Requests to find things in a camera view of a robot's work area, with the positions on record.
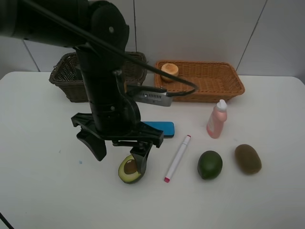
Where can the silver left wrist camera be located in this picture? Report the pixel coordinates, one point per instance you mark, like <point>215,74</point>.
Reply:
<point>149,95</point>

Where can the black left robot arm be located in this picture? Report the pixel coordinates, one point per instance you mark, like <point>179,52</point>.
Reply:
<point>99,34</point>

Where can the orange round bread bun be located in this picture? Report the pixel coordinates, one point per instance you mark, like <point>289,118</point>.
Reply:
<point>171,69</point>

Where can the brown kiwi fruit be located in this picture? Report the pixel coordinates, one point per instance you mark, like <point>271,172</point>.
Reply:
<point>247,159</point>

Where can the pink lotion bottle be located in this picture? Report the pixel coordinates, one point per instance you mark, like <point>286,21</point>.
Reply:
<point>217,119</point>

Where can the orange wicker basket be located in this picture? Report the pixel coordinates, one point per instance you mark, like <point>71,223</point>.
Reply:
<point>215,80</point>

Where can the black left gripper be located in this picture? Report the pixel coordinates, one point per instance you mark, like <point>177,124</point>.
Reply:
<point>117,122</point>

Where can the halved avocado with pit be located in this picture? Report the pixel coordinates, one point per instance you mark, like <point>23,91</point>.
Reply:
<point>128,172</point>

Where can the blue whiteboard eraser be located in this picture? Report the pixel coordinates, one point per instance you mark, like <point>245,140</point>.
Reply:
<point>167,127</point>

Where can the dark brown wicker basket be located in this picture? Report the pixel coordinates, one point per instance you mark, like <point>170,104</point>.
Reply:
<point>67,76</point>

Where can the white marker pink caps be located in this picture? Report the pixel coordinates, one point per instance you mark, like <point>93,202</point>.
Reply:
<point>177,158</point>

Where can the green lime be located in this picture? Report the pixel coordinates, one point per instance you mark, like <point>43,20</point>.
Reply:
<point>210,165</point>

